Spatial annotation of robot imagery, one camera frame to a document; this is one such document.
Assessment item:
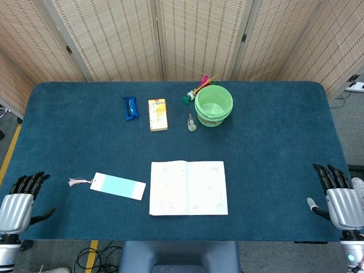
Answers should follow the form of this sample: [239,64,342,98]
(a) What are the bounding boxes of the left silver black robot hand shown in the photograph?
[0,171,56,235]

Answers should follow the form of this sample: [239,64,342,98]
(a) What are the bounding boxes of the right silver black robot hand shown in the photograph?
[306,163,364,231]

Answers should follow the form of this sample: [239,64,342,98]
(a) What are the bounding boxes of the teal white bookmark with tassel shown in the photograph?
[68,172,147,201]

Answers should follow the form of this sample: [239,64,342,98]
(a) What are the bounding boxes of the white stamped exercise book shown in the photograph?
[148,160,229,216]

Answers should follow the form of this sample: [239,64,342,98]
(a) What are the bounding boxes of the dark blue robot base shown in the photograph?
[118,241,241,273]

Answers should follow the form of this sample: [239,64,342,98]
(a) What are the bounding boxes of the white shoe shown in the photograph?
[351,177,364,200]
[42,266,71,273]

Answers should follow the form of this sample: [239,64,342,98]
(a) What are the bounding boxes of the blue felt table cover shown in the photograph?
[0,81,361,242]

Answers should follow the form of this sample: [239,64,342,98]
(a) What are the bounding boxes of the white power strip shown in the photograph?
[345,81,364,93]

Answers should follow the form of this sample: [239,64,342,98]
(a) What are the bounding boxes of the blue snack packet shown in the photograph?
[122,96,140,122]

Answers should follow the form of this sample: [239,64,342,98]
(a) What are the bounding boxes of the green plastic bucket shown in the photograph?
[194,85,234,126]

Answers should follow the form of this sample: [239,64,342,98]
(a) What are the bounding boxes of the yellow cardboard box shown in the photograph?
[148,98,169,133]

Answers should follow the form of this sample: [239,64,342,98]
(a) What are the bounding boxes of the clear correction tape dispenser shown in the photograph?
[187,113,197,133]

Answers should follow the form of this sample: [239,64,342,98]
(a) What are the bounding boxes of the pink yellow stick toy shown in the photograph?
[198,73,220,88]

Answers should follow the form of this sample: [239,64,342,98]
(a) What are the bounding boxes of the colourful toy with green cap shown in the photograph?
[182,88,200,105]

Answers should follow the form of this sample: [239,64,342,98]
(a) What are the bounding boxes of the woven folding screen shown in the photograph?
[0,0,364,119]

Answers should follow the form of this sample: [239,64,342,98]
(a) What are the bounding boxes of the black floor cables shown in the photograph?
[74,241,123,273]

